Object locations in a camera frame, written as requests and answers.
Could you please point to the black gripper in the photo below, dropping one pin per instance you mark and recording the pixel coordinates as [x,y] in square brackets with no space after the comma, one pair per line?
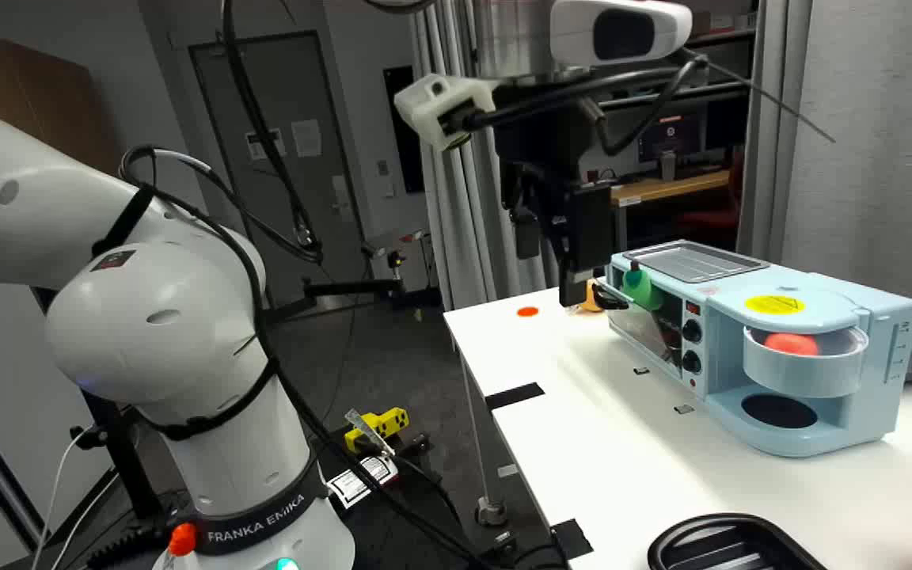
[566,169]

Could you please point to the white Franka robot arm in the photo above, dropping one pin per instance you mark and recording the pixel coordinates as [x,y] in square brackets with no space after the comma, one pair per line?
[159,317]

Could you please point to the gray door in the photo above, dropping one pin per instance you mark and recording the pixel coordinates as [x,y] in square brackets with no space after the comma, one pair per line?
[286,210]

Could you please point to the light blue toy oven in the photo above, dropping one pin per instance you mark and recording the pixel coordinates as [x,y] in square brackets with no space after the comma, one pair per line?
[847,401]

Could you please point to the small orange disc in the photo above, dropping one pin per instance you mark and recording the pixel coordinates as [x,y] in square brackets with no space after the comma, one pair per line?
[527,312]

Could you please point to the white curtain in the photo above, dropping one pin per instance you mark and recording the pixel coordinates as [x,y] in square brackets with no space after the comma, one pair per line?
[465,234]

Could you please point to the green pear toy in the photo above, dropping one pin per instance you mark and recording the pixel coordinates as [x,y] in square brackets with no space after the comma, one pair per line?
[640,286]

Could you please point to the wooden desk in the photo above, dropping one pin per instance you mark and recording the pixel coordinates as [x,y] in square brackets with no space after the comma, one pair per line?
[671,193]

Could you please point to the large black tape strip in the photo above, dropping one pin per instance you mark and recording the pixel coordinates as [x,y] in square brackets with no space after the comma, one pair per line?
[515,398]

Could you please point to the dark storage shelf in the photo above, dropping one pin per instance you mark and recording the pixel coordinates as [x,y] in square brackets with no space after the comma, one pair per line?
[714,106]

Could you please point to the yellow round toy disc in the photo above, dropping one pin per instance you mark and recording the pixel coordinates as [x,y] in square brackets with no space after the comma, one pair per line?
[772,306]

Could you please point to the yellow hand tool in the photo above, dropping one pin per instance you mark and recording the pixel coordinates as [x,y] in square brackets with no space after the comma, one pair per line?
[379,426]

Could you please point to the red round toy piece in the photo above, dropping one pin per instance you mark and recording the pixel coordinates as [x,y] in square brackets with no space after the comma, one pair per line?
[789,345]

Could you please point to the white paper label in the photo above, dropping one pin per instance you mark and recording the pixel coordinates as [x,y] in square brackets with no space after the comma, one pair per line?
[356,479]

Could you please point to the gray curtain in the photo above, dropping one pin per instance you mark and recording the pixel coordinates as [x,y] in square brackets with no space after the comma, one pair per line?
[878,161]

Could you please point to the black plastic tray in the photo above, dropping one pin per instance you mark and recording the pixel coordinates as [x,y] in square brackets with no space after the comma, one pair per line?
[727,544]

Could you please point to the orange capped white bottle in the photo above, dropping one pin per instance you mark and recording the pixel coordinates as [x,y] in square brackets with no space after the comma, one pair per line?
[177,544]

